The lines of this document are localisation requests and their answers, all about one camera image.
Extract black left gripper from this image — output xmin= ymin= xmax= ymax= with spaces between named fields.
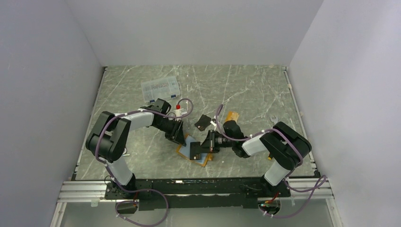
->
xmin=154 ymin=118 xmax=186 ymax=147

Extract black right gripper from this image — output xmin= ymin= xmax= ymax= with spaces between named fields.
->
xmin=196 ymin=130 xmax=235 ymax=153

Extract black VIP card top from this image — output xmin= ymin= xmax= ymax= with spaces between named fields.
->
xmin=189 ymin=142 xmax=201 ymax=160

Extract orange leather card holder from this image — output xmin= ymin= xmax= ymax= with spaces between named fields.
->
xmin=176 ymin=134 xmax=213 ymax=167

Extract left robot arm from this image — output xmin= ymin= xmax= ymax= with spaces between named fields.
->
xmin=85 ymin=99 xmax=191 ymax=199

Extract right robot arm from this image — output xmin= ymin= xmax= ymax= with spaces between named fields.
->
xmin=190 ymin=120 xmax=312 ymax=196

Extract small orange card sleeve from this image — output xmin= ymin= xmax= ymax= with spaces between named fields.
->
xmin=225 ymin=111 xmax=239 ymax=122

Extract clear plastic organizer box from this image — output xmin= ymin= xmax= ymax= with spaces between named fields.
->
xmin=141 ymin=76 xmax=181 ymax=103

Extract silver open-end wrench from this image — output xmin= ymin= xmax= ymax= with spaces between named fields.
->
xmin=270 ymin=116 xmax=279 ymax=125

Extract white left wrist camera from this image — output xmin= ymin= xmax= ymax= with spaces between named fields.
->
xmin=173 ymin=104 xmax=188 ymax=121

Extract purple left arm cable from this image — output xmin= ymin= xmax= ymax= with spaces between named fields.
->
xmin=95 ymin=98 xmax=194 ymax=227

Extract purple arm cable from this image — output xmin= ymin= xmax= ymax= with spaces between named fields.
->
xmin=215 ymin=104 xmax=328 ymax=219
xmin=95 ymin=98 xmax=194 ymax=227

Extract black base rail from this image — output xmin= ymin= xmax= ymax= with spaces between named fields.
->
xmin=105 ymin=177 xmax=291 ymax=211

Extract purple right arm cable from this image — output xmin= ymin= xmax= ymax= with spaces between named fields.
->
xmin=215 ymin=104 xmax=328 ymax=219

